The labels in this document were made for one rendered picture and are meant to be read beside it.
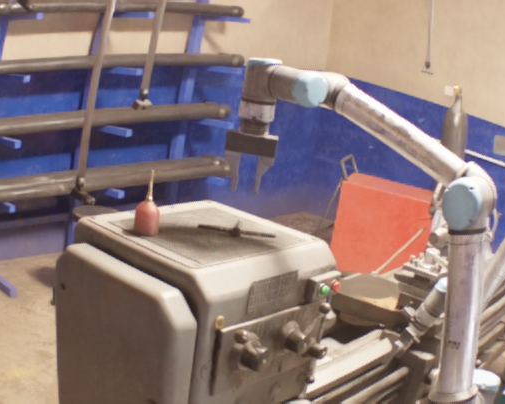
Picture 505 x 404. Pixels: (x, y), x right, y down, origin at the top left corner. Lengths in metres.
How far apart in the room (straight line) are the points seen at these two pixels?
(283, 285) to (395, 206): 3.83
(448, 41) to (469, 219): 5.57
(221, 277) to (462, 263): 0.59
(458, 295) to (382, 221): 4.08
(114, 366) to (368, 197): 4.09
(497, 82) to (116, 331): 5.56
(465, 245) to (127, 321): 0.83
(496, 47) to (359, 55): 1.61
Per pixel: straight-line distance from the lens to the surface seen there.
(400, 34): 7.68
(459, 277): 1.97
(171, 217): 2.40
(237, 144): 2.31
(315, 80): 2.19
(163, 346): 1.98
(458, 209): 1.94
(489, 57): 7.25
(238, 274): 2.11
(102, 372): 2.19
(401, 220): 6.01
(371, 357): 2.96
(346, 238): 6.11
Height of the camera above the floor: 1.98
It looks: 13 degrees down
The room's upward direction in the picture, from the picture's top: 9 degrees clockwise
